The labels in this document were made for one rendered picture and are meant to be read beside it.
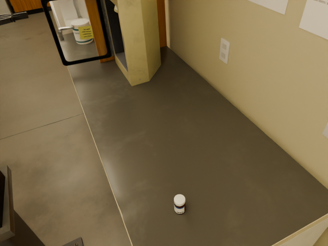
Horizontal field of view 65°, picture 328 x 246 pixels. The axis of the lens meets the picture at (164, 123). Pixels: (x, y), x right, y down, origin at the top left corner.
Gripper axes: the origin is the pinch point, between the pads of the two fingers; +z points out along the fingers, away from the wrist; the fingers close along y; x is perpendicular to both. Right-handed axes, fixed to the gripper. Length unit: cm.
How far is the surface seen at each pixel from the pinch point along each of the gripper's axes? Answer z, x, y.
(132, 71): 46, 27, -39
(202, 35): 87, 14, -43
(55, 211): -28, 131, -32
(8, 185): -22, 37, -80
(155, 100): 51, 36, -58
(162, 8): 82, 10, -2
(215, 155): 57, 36, -105
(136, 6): 53, -6, -39
